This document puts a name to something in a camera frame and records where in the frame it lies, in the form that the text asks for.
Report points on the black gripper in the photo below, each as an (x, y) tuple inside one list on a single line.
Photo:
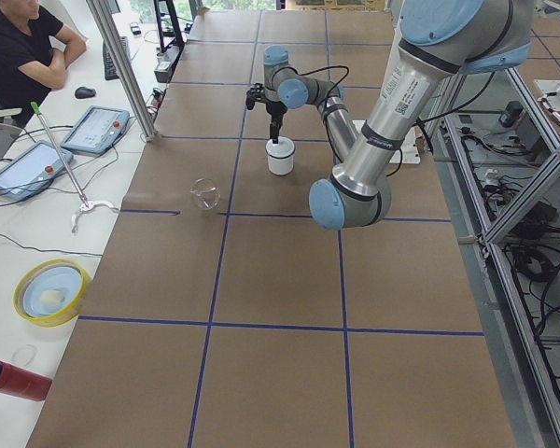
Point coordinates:
[(275, 109)]

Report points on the clear glass funnel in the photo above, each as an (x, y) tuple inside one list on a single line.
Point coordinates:
[(205, 196)]

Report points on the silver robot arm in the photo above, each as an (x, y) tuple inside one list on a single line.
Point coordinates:
[(439, 39), (284, 89)]

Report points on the white enamel mug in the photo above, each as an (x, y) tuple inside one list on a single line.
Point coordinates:
[(280, 166)]

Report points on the far teach pendant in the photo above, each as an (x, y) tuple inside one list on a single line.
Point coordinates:
[(97, 130)]

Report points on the teach pendant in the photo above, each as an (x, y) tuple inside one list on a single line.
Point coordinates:
[(30, 173), (97, 130)]

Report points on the black computer mouse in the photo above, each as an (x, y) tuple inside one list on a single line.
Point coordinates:
[(84, 93)]

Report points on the reacher grabber stick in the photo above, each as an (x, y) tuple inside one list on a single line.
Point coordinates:
[(87, 205)]

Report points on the seated person black shirt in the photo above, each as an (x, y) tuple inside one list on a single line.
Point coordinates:
[(36, 49)]

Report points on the near teach pendant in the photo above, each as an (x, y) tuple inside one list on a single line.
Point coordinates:
[(30, 173)]

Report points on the yellow rimmed bowl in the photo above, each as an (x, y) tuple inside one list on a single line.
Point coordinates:
[(51, 293)]

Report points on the red cylindrical bottle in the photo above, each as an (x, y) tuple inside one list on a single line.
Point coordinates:
[(24, 384)]

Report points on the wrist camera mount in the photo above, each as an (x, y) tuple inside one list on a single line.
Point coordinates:
[(255, 94)]

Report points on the aluminium frame post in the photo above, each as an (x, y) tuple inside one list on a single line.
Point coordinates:
[(109, 32)]

